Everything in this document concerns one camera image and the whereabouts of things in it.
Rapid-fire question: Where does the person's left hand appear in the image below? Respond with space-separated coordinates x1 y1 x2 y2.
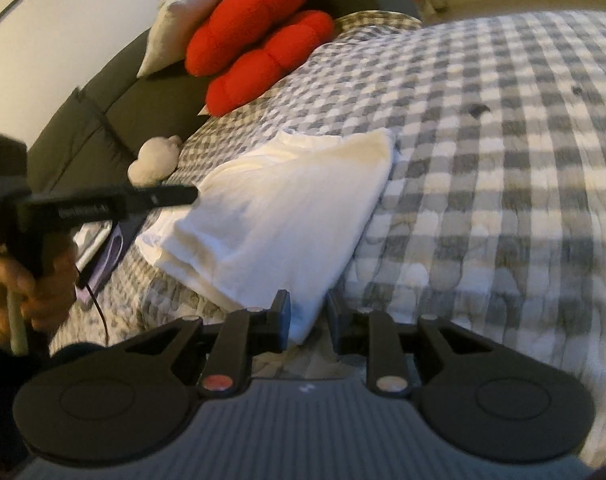
0 241 80 352

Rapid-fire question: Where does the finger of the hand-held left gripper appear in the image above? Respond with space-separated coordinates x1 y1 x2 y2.
128 185 200 209

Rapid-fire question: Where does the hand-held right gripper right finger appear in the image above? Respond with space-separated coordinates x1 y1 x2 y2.
326 291 495 395

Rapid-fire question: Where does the beige pillow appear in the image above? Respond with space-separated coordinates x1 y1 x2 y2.
137 0 295 79

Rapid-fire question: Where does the white fluffy plush cushion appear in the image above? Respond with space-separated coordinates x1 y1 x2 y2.
127 135 182 186

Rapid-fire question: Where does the folded white striped cloth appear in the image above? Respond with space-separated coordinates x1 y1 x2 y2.
77 222 114 263

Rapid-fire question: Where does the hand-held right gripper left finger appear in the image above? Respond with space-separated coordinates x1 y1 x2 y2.
115 289 292 396

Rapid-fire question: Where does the black cable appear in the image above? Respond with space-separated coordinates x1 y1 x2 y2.
76 267 108 348

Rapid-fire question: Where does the folded purple cloth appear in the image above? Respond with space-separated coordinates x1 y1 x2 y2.
75 220 144 307

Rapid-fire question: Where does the grey checkered blanket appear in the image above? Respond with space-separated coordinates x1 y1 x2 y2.
48 10 606 466

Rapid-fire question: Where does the cream white garment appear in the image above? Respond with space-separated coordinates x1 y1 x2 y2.
135 127 397 346

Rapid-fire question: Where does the dark grey sofa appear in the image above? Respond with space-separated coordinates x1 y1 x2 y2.
25 0 424 196

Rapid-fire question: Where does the red flower cushion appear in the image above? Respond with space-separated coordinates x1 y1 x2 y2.
199 10 337 117
185 0 312 79

